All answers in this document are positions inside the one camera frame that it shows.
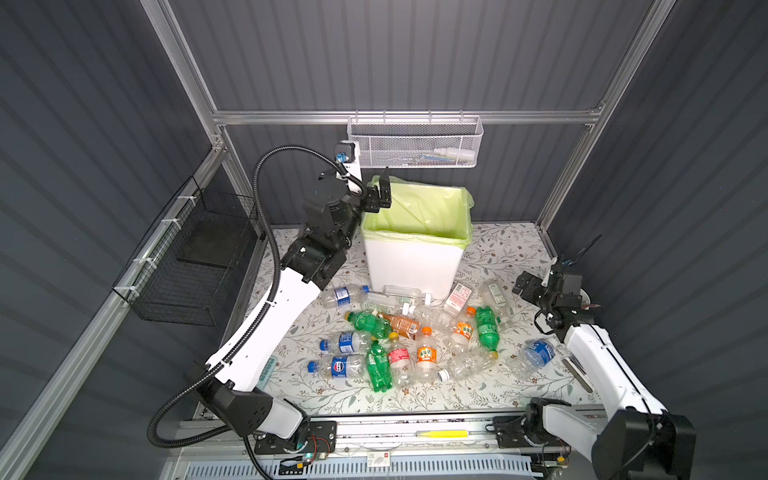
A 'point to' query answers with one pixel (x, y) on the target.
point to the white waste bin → (432, 268)
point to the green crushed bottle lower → (380, 368)
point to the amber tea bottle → (403, 326)
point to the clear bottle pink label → (401, 359)
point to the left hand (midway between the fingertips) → (365, 167)
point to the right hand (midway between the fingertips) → (537, 285)
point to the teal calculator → (267, 372)
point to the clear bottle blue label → (343, 296)
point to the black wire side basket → (185, 268)
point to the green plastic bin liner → (424, 212)
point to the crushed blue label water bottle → (532, 357)
